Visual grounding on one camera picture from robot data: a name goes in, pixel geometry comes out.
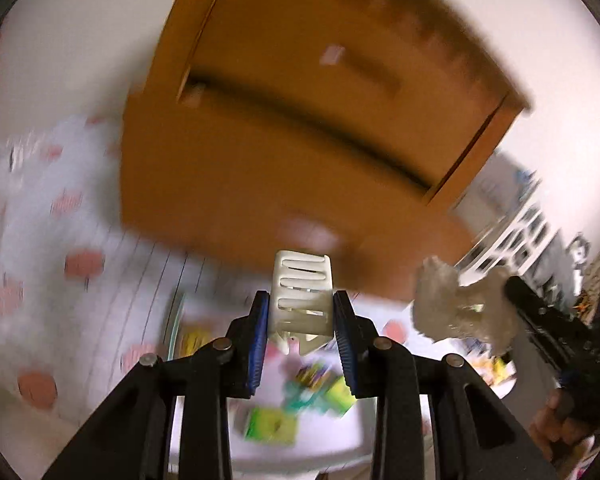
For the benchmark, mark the white plastic laundry basket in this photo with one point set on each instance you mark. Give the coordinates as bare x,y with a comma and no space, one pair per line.
502,209

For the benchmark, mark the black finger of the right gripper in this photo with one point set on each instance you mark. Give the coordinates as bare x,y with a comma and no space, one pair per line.
567,345

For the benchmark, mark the person's hand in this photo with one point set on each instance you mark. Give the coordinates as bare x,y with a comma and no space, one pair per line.
547,431

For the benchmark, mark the white slotted plastic basket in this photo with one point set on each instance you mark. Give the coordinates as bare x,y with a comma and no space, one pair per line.
301,307

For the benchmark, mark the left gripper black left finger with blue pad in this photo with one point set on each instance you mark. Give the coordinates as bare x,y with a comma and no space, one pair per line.
129,435

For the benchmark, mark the cream lace cloth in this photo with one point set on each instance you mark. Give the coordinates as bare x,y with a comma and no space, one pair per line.
444,308

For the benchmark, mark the wooden nightstand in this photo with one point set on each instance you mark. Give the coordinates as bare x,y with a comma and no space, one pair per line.
345,128

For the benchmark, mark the pomegranate print grid mat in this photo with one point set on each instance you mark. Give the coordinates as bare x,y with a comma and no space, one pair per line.
81,297

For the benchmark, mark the teal rimmed white tray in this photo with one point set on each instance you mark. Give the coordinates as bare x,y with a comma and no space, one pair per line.
286,431

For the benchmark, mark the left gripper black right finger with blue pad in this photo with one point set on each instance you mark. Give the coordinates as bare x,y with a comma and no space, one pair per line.
474,435

